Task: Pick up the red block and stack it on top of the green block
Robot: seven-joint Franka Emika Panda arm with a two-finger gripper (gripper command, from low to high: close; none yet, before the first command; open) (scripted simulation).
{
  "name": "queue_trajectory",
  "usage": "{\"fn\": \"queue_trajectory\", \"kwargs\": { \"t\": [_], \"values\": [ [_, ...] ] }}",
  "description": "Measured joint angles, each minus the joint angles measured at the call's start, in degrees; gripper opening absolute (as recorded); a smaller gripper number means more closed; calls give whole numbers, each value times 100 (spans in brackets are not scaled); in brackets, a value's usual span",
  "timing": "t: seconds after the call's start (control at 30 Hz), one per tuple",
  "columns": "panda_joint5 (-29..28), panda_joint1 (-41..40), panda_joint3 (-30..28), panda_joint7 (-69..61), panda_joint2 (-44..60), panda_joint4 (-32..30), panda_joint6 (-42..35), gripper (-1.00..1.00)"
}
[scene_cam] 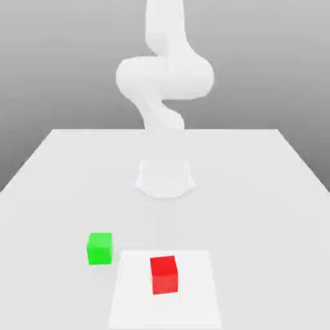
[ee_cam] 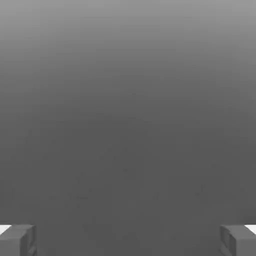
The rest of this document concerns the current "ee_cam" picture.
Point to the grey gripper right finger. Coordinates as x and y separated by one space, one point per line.
240 240

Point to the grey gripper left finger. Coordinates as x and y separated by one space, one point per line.
16 240

